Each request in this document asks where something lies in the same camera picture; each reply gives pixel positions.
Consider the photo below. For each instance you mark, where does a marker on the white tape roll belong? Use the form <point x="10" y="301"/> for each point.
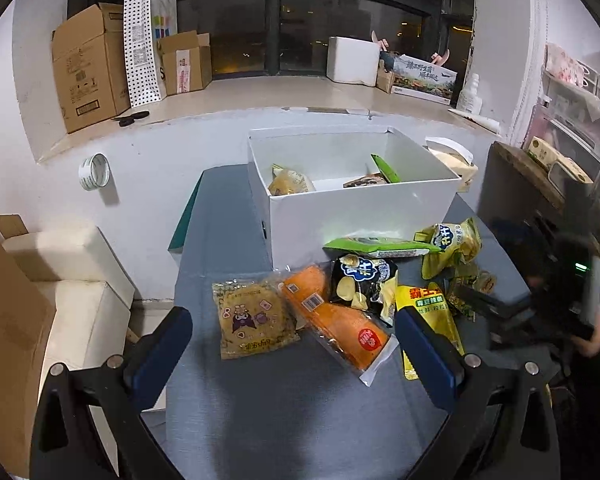
<point x="87" y="172"/>

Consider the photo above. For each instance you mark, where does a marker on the dark wooden shelf unit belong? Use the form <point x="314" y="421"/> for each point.
<point x="515" y="185"/>

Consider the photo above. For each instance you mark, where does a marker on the long green snack packet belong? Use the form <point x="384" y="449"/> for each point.
<point x="380" y="246"/>

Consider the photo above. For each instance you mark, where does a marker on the polka dot paper bag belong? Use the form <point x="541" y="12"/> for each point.
<point x="140" y="50"/>

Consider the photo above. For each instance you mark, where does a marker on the pink plastic toy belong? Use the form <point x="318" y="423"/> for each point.
<point x="442" y="56"/>
<point x="379" y="40"/>

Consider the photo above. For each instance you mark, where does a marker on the person's right hand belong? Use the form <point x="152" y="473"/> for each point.
<point x="596" y="336"/>

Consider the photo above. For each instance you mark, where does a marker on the clear plastic drawer unit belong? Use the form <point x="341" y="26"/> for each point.
<point x="575" y="105"/>

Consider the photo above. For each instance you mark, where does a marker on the beige tissue pack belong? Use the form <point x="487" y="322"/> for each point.
<point x="542" y="152"/>
<point x="570" y="172"/>

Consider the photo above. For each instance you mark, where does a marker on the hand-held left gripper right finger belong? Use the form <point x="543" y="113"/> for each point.
<point x="425" y="355"/>

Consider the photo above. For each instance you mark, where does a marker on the landscape printed box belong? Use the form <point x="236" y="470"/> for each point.
<point x="422" y="80"/>

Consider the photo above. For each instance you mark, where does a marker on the flat brown cardboard sheet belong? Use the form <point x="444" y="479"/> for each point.
<point x="10" y="320"/>

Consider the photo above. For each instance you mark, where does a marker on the white shopping bag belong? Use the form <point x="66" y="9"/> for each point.
<point x="165" y="15"/>

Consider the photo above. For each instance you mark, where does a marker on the small brown box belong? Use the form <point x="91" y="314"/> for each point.
<point x="384" y="80"/>

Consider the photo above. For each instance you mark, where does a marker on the black scissors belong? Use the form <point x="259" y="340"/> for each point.
<point x="130" y="118"/>

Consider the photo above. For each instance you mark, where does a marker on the white leather sofa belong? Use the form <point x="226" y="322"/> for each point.
<point x="75" y="270"/>

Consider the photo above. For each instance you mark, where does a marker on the yellow snack packet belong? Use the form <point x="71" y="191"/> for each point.
<point x="425" y="300"/>

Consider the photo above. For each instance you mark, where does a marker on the white storage box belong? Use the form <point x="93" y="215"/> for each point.
<point x="330" y="220"/>

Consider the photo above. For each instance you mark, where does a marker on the white foam box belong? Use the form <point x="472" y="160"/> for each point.
<point x="352" y="60"/>

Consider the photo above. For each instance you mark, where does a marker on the dark brown snack packet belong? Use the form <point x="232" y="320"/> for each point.
<point x="365" y="180"/>

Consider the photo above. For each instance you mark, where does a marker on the yellow-green potato chip bag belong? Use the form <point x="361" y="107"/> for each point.
<point x="455" y="247"/>

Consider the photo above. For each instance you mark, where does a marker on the black potato chip bag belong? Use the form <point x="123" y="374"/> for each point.
<point x="365" y="280"/>

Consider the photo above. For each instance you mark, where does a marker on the dark window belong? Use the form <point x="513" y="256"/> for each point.
<point x="305" y="20"/>

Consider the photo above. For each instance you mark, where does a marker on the white plastic bottle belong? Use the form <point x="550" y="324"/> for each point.
<point x="470" y="95"/>

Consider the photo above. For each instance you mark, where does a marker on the brown cartoon snack packet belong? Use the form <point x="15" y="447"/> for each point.
<point x="255" y="320"/>

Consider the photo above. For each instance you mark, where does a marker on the large cardboard box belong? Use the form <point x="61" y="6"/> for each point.
<point x="87" y="70"/>

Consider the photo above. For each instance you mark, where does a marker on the clear yellow pastry packet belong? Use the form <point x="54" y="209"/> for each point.
<point x="287" y="182"/>

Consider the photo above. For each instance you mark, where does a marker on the orange snack packet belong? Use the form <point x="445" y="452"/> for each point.
<point x="330" y="320"/>

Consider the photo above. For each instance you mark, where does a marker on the small green-yellow snack packet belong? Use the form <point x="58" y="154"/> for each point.
<point x="480" y="280"/>

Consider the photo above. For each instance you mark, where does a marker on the small open cardboard box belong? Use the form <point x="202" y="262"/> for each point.
<point x="187" y="65"/>

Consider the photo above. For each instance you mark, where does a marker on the narrow green snack packet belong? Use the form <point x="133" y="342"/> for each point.
<point x="386" y="169"/>

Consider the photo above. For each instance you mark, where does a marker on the white paper sheet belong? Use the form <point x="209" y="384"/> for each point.
<point x="475" y="120"/>

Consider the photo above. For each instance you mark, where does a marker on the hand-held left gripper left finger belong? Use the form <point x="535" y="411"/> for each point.
<point x="155" y="355"/>

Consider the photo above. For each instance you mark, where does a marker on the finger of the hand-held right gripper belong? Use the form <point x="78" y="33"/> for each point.
<point x="495" y="302"/>
<point x="515" y="332"/>

